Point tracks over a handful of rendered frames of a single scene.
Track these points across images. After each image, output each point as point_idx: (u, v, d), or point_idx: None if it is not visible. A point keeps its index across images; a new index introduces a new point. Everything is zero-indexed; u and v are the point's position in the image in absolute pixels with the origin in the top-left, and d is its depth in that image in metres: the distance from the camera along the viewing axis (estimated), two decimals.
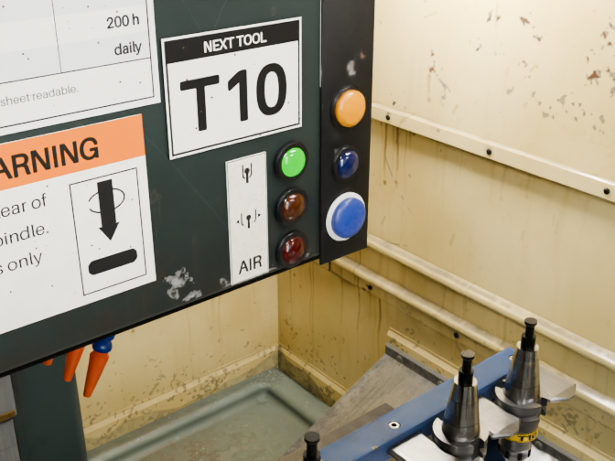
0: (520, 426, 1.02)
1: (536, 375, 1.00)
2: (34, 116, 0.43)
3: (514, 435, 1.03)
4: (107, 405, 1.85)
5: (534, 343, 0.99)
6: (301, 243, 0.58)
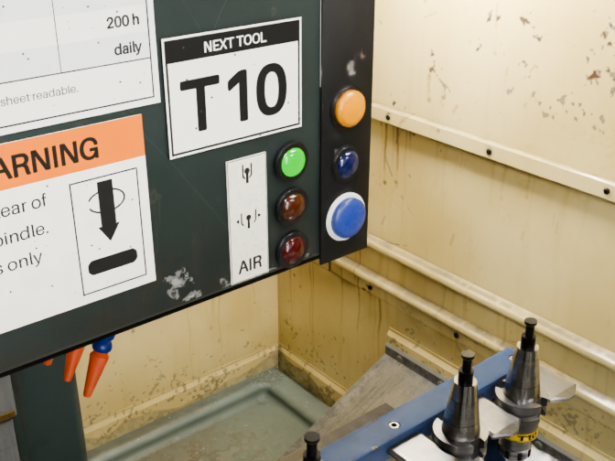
0: (520, 426, 1.02)
1: (536, 375, 1.00)
2: (34, 116, 0.43)
3: (514, 435, 1.03)
4: (107, 405, 1.85)
5: (534, 343, 0.99)
6: (301, 243, 0.58)
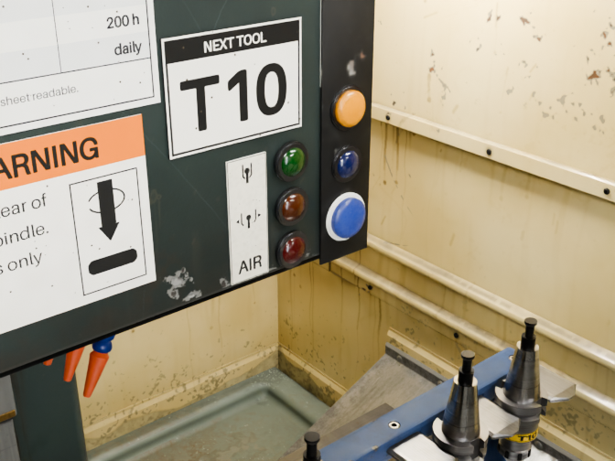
0: (520, 426, 1.02)
1: (536, 375, 1.00)
2: (34, 116, 0.43)
3: (514, 435, 1.03)
4: (107, 405, 1.85)
5: (534, 343, 0.99)
6: (301, 243, 0.58)
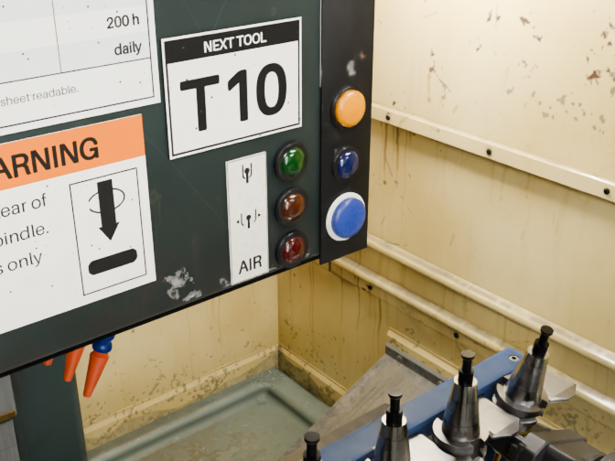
0: None
1: (542, 380, 1.00)
2: (34, 116, 0.43)
3: None
4: (107, 405, 1.85)
5: (545, 351, 0.98)
6: (301, 243, 0.58)
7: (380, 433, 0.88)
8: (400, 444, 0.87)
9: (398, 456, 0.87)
